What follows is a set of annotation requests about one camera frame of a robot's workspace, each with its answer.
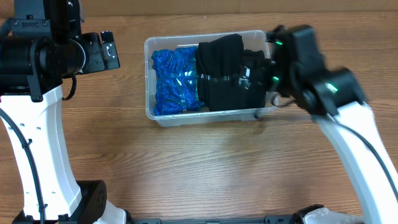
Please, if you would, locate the black garment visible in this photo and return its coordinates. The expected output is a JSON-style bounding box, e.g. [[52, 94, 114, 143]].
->
[[195, 34, 244, 111], [242, 50, 266, 108]]

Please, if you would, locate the black garment top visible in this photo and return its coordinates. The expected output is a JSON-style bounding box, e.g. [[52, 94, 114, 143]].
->
[[195, 34, 244, 111]]

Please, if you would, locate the blue sequined fabric bundle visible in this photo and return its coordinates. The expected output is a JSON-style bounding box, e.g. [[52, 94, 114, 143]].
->
[[151, 46, 204, 116]]

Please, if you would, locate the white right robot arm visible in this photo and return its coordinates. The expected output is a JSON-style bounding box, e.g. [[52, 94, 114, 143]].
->
[[265, 25, 397, 223]]

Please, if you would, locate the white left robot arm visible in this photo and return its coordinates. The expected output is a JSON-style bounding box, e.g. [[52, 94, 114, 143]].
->
[[1, 0, 132, 223]]

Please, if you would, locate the clear plastic storage bin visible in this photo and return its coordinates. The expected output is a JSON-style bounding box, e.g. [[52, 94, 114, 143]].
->
[[144, 32, 277, 128]]

